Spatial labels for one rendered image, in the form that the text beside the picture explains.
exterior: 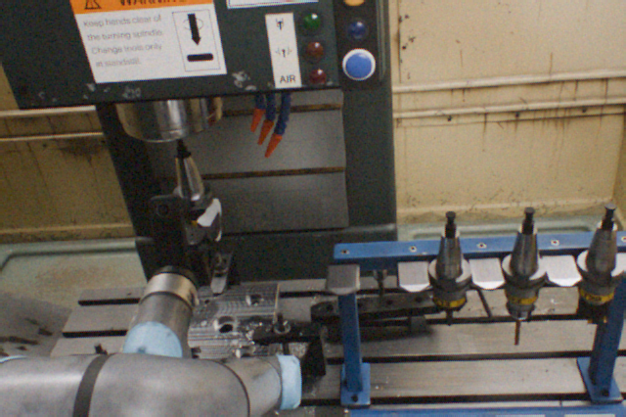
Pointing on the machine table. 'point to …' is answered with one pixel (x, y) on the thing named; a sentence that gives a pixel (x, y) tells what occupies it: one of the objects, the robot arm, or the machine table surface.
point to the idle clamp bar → (379, 308)
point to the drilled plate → (228, 305)
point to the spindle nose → (169, 118)
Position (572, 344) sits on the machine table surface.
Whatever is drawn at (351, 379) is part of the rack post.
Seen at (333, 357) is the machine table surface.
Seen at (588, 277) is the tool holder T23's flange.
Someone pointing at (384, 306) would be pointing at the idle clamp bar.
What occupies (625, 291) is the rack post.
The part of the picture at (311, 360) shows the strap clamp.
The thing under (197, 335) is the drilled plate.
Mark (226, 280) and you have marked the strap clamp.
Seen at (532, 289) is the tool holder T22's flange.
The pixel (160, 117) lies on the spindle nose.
